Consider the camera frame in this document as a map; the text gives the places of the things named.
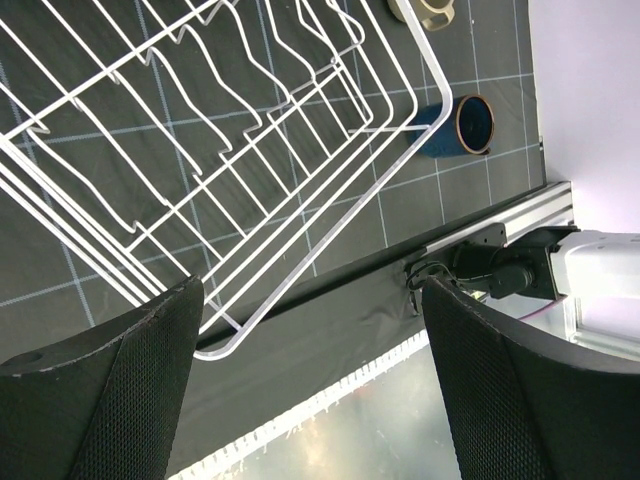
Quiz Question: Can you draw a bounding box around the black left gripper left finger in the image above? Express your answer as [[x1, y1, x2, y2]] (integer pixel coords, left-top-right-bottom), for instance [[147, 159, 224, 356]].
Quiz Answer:
[[1, 276, 204, 479]]

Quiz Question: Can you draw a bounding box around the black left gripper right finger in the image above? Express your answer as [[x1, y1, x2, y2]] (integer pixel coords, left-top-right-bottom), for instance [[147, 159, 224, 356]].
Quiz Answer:
[[422, 278, 639, 479]]

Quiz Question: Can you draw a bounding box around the dark blue mug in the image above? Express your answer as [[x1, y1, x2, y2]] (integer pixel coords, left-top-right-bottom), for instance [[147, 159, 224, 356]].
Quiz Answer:
[[419, 94, 495, 158]]

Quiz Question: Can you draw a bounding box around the small beige cup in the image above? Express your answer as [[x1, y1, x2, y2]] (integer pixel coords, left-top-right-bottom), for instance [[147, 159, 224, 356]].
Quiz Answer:
[[409, 0, 455, 32]]

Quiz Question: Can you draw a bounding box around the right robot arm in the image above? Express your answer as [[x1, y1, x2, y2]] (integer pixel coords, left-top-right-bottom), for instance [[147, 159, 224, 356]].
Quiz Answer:
[[447, 226, 639, 352]]

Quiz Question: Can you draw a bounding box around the black grid mat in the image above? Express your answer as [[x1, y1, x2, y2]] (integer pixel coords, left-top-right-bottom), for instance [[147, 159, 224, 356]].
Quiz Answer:
[[1, 1, 544, 342]]

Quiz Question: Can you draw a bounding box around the white cable duct strip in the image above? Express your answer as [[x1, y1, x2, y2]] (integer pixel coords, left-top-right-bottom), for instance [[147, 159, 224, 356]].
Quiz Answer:
[[171, 329, 429, 480]]

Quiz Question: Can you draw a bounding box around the aluminium frame rail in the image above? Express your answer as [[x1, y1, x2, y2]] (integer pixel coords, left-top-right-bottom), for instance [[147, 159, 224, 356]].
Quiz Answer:
[[425, 181, 574, 254]]

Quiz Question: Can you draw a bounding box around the white wire dish rack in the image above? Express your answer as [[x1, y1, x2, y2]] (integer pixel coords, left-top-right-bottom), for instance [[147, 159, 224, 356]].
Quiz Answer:
[[1, 1, 453, 362]]

